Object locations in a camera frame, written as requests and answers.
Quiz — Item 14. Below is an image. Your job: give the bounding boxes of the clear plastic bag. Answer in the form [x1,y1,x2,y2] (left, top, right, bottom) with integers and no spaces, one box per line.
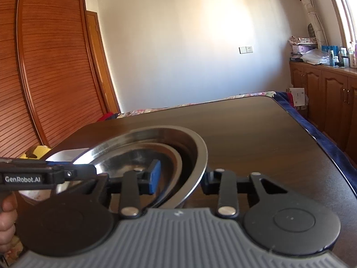
[301,48,330,65]

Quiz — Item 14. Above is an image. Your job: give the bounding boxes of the wooden louvered wardrobe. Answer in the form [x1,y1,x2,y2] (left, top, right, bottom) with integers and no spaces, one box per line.
[1,0,120,157]

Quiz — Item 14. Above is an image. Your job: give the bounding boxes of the white wall switch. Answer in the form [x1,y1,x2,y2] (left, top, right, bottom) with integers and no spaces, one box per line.
[239,46,253,54]

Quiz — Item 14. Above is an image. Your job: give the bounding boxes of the red and navy blanket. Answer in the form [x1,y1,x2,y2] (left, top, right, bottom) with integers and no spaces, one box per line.
[98,112,117,122]

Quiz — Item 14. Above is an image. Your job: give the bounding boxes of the left human hand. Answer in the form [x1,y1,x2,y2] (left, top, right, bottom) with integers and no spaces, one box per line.
[0,193,18,253]

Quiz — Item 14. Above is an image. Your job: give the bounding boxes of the large steel bowl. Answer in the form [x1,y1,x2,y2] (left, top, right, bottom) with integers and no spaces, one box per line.
[71,126,208,209]

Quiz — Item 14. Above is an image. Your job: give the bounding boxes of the wooden side cabinet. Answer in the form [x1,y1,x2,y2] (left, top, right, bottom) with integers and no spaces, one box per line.
[290,62,357,163]

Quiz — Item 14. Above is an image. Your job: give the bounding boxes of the white paper bag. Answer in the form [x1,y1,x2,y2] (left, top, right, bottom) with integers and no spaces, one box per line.
[287,87,306,107]

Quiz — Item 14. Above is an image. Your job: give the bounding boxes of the floral square plate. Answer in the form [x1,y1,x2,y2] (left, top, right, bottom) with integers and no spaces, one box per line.
[19,148,88,205]

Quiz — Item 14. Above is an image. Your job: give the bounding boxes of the small steel bowl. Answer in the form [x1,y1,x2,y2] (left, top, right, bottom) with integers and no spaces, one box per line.
[91,142,182,208]

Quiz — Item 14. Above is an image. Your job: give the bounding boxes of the floral bed quilt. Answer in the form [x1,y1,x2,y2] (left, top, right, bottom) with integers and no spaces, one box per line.
[115,90,357,196]

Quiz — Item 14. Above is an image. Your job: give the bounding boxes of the yellow plush toy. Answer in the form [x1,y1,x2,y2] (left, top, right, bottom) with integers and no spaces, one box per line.
[19,145,51,160]

